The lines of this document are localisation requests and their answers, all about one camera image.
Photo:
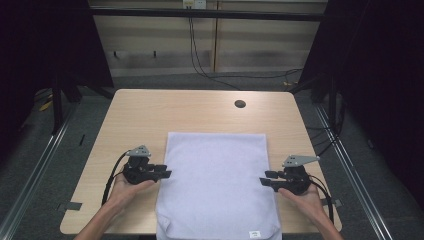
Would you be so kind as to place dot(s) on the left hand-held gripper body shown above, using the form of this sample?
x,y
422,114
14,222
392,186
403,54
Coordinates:
x,y
136,171

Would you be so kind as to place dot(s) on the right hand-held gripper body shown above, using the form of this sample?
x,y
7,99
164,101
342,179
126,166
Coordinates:
x,y
296,180

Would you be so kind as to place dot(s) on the lavender towel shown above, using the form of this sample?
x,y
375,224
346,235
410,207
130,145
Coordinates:
x,y
216,183

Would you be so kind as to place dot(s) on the person's left hand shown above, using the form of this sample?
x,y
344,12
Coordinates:
x,y
125,191

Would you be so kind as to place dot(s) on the person's right hand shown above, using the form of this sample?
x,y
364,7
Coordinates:
x,y
308,201

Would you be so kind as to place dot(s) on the grey tape strip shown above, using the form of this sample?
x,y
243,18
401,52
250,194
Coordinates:
x,y
336,202
70,206

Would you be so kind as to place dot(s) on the black metal stand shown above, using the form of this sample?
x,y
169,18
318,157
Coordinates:
x,y
57,106

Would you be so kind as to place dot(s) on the dark curtain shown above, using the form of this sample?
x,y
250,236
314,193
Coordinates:
x,y
383,83
33,50

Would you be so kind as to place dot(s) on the black horizontal bar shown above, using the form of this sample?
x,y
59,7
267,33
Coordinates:
x,y
200,14

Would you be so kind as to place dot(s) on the metal floor rail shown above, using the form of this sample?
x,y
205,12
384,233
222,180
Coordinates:
x,y
30,186
356,180

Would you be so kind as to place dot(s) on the white wall socket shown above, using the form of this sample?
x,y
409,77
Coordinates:
x,y
195,3

